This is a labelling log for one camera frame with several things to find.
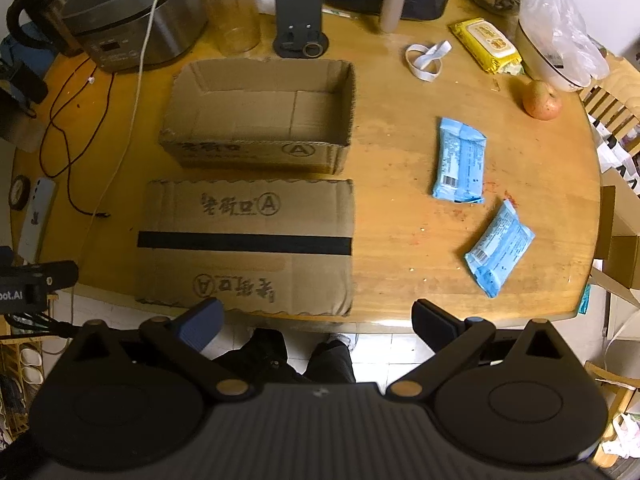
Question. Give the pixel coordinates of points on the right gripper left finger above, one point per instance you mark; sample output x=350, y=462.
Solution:
x=199, y=326

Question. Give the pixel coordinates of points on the blue wipes pack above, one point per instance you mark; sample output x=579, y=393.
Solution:
x=499, y=249
x=461, y=163

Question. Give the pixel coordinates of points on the red apple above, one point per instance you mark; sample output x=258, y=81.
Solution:
x=541, y=101

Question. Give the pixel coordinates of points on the white bowl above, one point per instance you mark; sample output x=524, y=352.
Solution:
x=550, y=57

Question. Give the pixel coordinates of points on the yellow wet wipes pack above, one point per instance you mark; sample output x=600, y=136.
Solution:
x=493, y=52

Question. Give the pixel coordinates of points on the white elastic band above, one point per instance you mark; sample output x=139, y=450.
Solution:
x=425, y=63

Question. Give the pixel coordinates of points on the black phone stand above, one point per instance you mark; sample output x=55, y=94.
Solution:
x=299, y=29

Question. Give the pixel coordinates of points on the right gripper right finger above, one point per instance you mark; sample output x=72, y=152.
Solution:
x=434, y=326

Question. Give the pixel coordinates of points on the clear plastic bag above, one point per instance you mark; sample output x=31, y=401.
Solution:
x=564, y=17

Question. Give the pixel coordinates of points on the open cardboard box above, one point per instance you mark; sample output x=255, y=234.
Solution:
x=272, y=114

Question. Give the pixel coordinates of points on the cardboard box lid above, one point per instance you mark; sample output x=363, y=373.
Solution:
x=268, y=246

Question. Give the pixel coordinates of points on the small round black clock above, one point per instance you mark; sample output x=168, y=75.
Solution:
x=19, y=193

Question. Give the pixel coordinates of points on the wooden chair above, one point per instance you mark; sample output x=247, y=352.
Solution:
x=613, y=114

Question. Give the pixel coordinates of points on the clear bottle grey lid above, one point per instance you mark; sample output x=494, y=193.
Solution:
x=235, y=25

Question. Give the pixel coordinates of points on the steel rice cooker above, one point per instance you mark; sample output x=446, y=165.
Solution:
x=118, y=35

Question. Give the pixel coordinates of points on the wrapped chopsticks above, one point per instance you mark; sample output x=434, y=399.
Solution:
x=339, y=13

